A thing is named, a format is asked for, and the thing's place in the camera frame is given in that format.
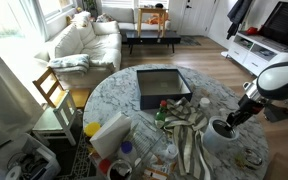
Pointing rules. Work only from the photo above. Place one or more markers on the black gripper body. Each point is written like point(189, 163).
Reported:
point(247, 108)

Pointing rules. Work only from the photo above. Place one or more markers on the silver metal cup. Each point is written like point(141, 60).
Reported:
point(220, 127)

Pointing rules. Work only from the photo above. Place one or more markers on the white plastic cup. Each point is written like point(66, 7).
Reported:
point(213, 141)

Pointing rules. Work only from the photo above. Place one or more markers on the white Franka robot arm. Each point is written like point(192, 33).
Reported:
point(270, 84)

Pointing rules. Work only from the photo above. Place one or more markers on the clear plastic case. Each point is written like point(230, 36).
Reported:
point(148, 141)

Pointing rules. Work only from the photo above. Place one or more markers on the small white jar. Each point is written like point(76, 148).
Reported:
point(204, 102)

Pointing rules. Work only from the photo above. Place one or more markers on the silver bowl with green item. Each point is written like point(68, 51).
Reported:
point(248, 158)

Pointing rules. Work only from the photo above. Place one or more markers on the white tv cabinet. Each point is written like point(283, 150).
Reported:
point(254, 52)

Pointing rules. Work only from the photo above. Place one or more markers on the striped grey white cloth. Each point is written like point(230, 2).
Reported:
point(185, 122)

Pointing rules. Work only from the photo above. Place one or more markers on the small clear plastic bottle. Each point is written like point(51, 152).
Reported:
point(169, 153)

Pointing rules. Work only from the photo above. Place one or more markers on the green bottle red cap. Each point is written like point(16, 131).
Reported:
point(161, 114)

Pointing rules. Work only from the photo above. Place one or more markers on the black television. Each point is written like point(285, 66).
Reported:
point(276, 26)

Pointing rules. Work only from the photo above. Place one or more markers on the hanging dark jacket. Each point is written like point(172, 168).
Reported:
point(236, 16)

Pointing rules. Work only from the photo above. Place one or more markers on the dark blue open box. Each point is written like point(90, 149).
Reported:
point(155, 85)

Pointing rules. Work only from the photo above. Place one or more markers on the orange white carton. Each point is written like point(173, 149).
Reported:
point(157, 169)

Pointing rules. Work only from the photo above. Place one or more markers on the black coffee table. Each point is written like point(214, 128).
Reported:
point(152, 37)

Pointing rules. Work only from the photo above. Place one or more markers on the bottle with blue cap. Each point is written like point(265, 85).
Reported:
point(127, 152)

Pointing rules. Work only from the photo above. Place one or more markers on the wooden stool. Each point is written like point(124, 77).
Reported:
point(158, 15)

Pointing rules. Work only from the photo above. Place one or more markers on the white bowl dark contents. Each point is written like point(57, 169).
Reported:
point(119, 170)

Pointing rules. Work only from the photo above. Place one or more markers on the red lid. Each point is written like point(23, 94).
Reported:
point(104, 165)

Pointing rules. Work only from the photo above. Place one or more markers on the yellow lid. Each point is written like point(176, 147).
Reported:
point(92, 128)

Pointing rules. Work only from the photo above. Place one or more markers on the grey folded blanket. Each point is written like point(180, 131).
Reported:
point(78, 63)

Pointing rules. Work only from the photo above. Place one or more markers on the white sofa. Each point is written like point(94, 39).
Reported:
point(100, 41)

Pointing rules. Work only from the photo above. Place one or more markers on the white wooden chair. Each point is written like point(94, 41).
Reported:
point(55, 123)

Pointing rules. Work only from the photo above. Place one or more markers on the natural wooden chair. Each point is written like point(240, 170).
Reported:
point(52, 91)

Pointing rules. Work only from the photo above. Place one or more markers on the white storage bin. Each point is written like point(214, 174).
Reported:
point(33, 161)

